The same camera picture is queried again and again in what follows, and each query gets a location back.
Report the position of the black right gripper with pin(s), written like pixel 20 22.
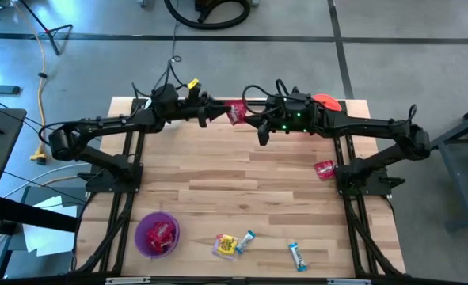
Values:
pixel 293 115

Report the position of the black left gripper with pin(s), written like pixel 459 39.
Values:
pixel 174 107

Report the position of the blue white chocolate bar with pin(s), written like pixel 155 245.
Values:
pixel 298 256
pixel 245 242

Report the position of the yellow Sour Patch candy packet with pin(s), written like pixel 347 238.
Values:
pixel 225 245

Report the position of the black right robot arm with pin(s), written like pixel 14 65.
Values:
pixel 376 126

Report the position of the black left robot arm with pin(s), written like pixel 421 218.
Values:
pixel 99 124

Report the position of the orange pumpkin face bucket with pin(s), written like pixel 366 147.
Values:
pixel 328 102

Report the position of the vacuum cleaner body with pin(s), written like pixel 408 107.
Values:
pixel 214 4

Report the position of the purple plastic bowl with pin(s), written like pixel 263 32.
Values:
pixel 140 237

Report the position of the white paper sheets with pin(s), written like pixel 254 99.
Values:
pixel 47 237

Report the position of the black desk beam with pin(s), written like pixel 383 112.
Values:
pixel 31 215

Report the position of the black flat bar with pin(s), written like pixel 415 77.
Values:
pixel 0 89

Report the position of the black clamp bracket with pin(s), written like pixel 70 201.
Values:
pixel 295 90

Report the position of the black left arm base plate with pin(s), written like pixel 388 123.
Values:
pixel 99 184

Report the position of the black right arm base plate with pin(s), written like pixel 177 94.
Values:
pixel 376 187

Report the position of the black aluminium rig frame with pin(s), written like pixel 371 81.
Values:
pixel 352 229

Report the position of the silver rail bracket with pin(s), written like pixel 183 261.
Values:
pixel 126 280
pixel 348 282

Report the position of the grey metal table frame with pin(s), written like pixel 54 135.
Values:
pixel 459 166

